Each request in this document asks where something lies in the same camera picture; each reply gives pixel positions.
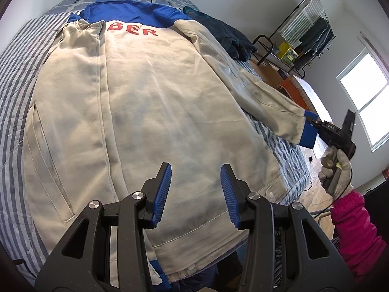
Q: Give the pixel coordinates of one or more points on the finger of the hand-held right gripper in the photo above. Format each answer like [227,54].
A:
[317,121]

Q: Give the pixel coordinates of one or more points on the striped bed sheet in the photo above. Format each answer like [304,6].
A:
[15,67]

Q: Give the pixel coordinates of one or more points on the dark hanging clothes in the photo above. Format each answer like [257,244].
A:
[316,33]

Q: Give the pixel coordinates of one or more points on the window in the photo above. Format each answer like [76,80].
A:
[364,76]

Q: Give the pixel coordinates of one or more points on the striped hanging towel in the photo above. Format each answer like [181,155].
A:
[307,15]

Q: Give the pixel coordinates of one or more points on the beige and blue jacket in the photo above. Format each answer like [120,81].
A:
[152,97]

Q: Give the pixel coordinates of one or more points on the dark green folded garment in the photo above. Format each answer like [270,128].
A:
[225,30]

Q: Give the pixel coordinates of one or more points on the black clothes rack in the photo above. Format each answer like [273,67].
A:
[263,38]

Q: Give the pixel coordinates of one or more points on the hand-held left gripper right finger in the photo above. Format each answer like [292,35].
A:
[229,194]

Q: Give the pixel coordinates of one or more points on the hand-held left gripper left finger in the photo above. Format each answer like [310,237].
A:
[162,191]

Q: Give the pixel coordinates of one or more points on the blue checked blanket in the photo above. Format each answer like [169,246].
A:
[60,3]

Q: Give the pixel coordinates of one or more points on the yellow box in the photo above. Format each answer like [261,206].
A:
[287,51]

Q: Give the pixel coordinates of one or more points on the person's right hand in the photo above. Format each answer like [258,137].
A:
[345,173]

